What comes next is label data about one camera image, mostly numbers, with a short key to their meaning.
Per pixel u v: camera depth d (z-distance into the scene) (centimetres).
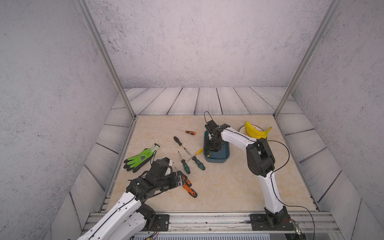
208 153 96
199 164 91
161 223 73
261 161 57
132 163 93
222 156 94
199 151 99
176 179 66
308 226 73
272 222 64
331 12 72
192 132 108
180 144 104
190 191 82
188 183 85
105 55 87
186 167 91
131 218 59
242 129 110
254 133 103
